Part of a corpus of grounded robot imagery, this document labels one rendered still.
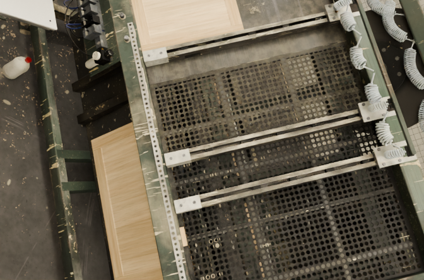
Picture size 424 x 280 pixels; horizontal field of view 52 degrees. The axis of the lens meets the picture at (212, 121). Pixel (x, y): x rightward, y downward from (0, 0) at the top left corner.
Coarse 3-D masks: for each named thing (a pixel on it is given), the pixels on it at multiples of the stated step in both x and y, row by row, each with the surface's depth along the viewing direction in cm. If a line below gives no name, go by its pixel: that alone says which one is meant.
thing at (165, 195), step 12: (132, 24) 235; (132, 36) 233; (132, 48) 231; (144, 84) 226; (144, 96) 224; (144, 108) 223; (156, 144) 218; (156, 156) 216; (168, 204) 210; (168, 216) 209; (180, 264) 203; (180, 276) 201
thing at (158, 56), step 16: (352, 0) 217; (304, 16) 234; (320, 16) 234; (336, 16) 230; (240, 32) 231; (256, 32) 234; (272, 32) 231; (288, 32) 235; (160, 48) 229; (176, 48) 230; (192, 48) 229; (208, 48) 230; (224, 48) 234
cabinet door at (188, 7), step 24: (144, 0) 243; (168, 0) 243; (192, 0) 243; (216, 0) 243; (144, 24) 239; (168, 24) 239; (192, 24) 239; (216, 24) 239; (240, 24) 239; (144, 48) 235
